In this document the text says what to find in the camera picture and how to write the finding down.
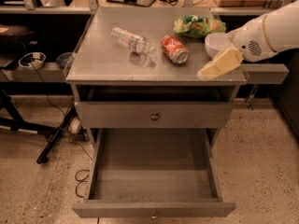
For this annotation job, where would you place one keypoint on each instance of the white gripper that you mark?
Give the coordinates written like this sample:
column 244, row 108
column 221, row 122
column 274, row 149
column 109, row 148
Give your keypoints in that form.
column 250, row 40

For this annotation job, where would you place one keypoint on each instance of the red coke can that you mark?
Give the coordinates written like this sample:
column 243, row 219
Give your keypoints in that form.
column 174, row 49

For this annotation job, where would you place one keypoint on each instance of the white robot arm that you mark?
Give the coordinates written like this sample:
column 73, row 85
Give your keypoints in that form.
column 282, row 28

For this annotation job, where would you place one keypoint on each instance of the grey metal drawer cabinet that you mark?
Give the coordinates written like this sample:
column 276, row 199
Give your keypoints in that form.
column 220, row 92

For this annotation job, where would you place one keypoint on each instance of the closed grey top drawer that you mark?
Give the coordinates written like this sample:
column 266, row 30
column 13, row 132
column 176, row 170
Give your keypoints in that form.
column 153, row 114

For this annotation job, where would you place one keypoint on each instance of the open grey middle drawer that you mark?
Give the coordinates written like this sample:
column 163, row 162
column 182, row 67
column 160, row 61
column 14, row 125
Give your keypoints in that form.
column 153, row 173

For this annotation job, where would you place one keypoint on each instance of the white ceramic bowl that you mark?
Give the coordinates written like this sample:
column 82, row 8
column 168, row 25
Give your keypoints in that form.
column 217, row 43

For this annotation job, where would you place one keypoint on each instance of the green chip bag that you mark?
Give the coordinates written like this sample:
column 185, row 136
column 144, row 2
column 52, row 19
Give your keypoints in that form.
column 194, row 26

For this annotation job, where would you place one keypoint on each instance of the clear plastic water bottle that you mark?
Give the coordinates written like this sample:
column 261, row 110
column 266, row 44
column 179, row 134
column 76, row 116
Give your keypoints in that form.
column 137, row 44

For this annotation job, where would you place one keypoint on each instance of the dark bowl on shelf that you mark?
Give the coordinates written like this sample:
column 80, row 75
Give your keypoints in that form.
column 64, row 59

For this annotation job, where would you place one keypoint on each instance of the grey metal shelf rack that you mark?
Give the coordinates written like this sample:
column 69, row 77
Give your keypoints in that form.
column 40, row 73

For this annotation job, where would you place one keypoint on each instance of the white bowl on shelf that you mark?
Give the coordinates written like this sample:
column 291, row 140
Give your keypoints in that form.
column 32, row 60

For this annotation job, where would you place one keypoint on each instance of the black bag on shelf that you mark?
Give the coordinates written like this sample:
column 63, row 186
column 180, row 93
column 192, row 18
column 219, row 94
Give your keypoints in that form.
column 14, row 40

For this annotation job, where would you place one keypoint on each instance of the black stand legs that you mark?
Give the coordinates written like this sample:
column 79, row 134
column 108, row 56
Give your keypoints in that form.
column 17, row 123

